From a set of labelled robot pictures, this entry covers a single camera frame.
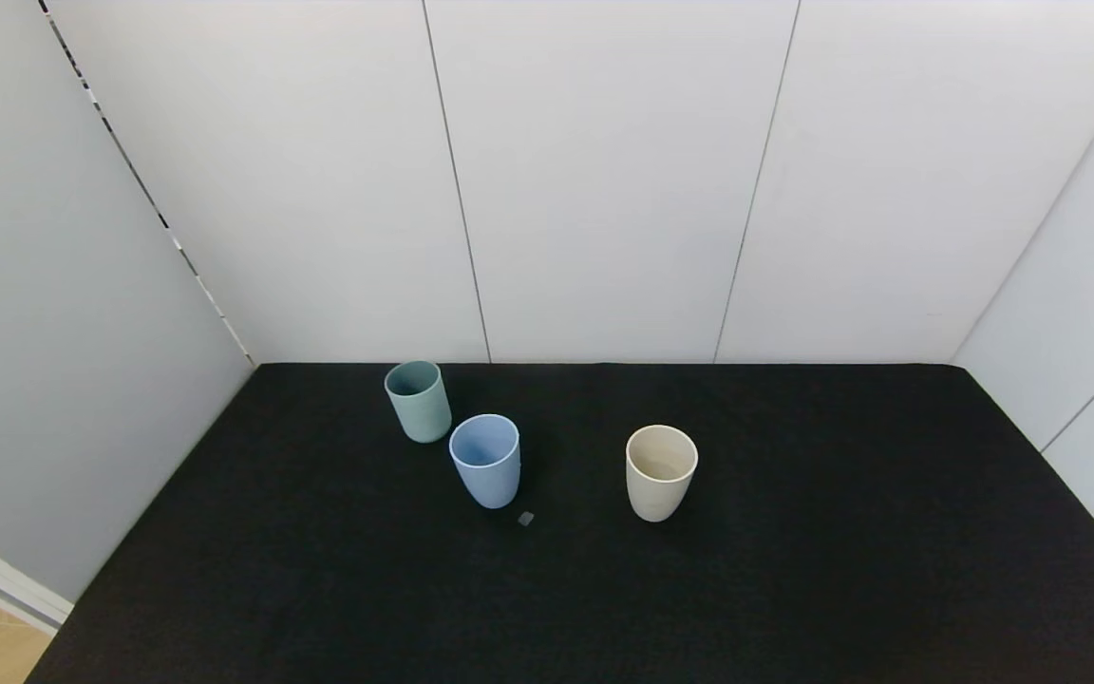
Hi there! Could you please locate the green plastic cup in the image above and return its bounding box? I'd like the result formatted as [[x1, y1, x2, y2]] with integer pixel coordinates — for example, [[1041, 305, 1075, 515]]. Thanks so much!
[[385, 360, 453, 445]]

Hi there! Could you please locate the blue plastic cup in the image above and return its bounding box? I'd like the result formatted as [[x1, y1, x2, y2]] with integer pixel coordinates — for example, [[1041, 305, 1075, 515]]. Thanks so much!
[[449, 413, 521, 510]]

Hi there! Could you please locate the beige plastic cup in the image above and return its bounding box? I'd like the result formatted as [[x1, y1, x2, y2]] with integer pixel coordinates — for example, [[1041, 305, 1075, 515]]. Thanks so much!
[[626, 425, 699, 523]]

